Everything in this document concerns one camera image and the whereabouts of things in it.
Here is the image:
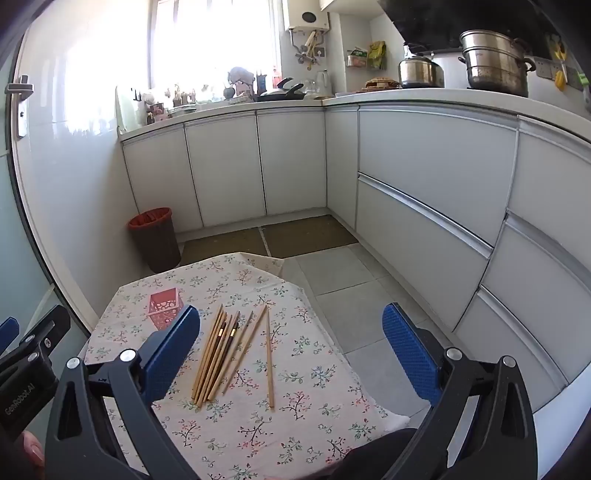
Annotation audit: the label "brown floor mat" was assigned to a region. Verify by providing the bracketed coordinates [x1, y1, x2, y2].
[178, 228, 271, 267]
[261, 215, 358, 258]

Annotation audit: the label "yellow hanging utensil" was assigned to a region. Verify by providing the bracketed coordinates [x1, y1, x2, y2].
[551, 37, 568, 90]

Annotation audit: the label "steel steamer pot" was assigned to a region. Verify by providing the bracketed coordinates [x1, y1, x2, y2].
[458, 30, 537, 97]

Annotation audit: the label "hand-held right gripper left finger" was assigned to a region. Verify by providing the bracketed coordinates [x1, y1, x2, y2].
[45, 305, 201, 480]

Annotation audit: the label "brown trash bin red bag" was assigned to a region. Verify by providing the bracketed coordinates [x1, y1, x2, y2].
[127, 207, 182, 273]

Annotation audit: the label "floral tablecloth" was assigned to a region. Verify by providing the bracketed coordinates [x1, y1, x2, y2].
[83, 251, 398, 480]

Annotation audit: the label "metal door handle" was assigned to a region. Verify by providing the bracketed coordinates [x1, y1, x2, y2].
[6, 75, 35, 139]

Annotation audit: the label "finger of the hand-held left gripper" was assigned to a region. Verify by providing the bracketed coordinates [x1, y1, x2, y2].
[0, 305, 71, 372]
[0, 316, 20, 354]

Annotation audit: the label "person's left hand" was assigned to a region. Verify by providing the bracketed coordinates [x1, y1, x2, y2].
[21, 429, 46, 467]

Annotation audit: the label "black range hood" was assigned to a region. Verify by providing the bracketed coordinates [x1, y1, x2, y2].
[379, 0, 555, 51]

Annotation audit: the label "white kitchen countertop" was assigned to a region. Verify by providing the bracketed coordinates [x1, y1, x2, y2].
[117, 88, 591, 153]

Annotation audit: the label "black frying pan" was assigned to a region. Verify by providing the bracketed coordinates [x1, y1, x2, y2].
[256, 78, 306, 102]

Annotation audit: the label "pink lattice basket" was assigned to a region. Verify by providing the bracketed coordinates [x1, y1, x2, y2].
[148, 287, 185, 330]

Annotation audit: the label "white kitchen cabinets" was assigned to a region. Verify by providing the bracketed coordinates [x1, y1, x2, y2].
[121, 104, 591, 416]

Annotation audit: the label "steel kettle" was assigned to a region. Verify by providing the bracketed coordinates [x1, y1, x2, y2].
[398, 44, 445, 89]

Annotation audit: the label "white water heater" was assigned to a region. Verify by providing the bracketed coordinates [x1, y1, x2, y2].
[283, 0, 331, 32]

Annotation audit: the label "yellow bag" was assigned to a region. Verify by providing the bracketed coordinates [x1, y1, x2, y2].
[368, 41, 387, 71]

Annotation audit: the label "row of small figurines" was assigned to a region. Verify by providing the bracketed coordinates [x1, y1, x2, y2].
[171, 83, 213, 107]

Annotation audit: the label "window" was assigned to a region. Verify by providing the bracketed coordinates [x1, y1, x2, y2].
[150, 0, 282, 90]

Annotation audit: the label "pale cutting board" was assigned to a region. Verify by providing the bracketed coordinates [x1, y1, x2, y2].
[115, 85, 144, 134]

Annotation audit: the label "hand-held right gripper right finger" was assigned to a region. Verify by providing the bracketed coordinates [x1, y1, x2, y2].
[381, 302, 539, 480]

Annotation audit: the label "bunch of wooden chopsticks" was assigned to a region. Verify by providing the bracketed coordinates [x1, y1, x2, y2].
[191, 304, 276, 409]

